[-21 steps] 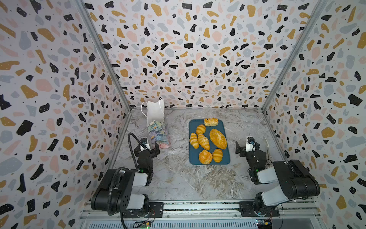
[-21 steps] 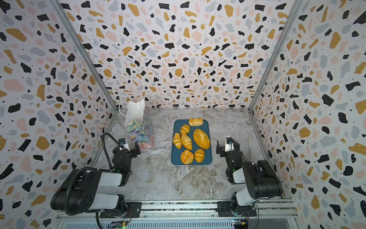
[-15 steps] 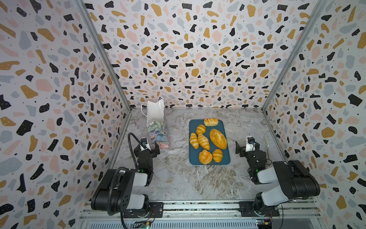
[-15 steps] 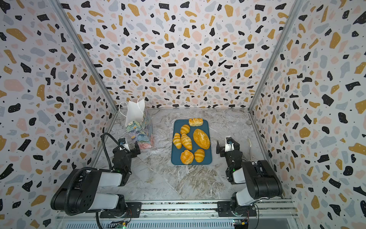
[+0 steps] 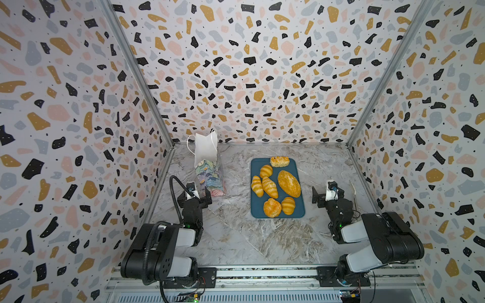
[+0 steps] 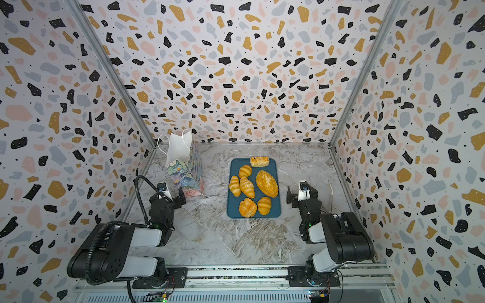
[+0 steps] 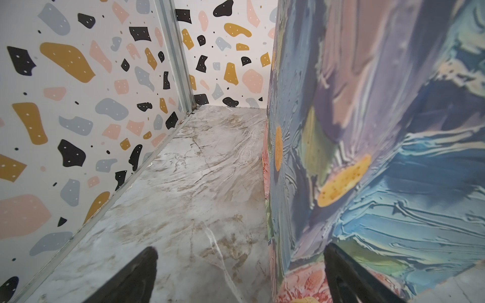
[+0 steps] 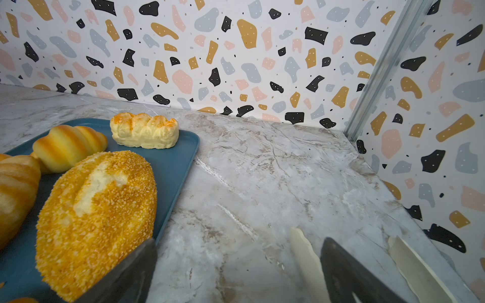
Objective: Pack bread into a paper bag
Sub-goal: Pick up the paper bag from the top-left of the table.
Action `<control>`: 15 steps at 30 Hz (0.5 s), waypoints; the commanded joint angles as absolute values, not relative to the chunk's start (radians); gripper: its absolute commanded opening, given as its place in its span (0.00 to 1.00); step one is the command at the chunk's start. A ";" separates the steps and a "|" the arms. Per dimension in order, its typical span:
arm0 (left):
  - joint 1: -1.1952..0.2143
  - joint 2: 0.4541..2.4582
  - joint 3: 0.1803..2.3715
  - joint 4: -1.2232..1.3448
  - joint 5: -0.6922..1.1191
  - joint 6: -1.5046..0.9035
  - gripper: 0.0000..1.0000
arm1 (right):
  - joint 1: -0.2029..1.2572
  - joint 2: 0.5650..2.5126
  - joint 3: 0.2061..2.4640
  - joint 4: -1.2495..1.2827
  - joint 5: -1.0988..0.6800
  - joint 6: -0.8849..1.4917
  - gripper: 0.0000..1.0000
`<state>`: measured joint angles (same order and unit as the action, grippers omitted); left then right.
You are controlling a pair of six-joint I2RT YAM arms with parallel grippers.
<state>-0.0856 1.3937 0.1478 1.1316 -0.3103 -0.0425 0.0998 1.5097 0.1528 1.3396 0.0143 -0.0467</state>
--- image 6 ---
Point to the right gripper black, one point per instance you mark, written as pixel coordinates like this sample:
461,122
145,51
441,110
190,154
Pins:
316,199

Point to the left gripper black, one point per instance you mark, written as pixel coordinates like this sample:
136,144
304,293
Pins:
177,204

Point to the white metal tongs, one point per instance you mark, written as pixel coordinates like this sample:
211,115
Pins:
331,196

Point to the large seeded oval bread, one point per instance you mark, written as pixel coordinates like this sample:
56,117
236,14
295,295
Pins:
267,184

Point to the floral paper bag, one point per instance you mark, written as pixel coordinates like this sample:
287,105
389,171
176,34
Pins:
183,163

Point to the rectangular pastry bread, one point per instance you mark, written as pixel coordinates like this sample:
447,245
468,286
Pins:
259,161

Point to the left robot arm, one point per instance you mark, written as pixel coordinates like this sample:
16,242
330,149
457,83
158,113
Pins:
105,254

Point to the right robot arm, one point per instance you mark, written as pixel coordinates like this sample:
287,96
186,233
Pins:
346,240

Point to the striped bun bottom right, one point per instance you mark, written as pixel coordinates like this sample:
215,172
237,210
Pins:
264,205

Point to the teal tray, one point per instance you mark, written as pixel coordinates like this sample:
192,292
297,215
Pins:
234,202

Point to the striped bun left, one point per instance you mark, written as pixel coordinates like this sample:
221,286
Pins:
234,186

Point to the croissant centre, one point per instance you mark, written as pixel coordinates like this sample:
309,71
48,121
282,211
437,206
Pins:
247,188

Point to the round knotted bun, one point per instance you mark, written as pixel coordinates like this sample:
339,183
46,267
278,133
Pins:
247,208

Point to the small striped bun top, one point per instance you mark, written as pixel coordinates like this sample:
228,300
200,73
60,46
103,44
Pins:
245,171

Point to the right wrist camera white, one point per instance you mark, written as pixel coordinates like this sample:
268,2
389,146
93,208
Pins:
304,191

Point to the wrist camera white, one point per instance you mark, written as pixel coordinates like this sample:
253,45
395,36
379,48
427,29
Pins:
163,191
304,191

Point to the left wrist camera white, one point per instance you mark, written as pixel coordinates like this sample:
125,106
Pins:
163,191

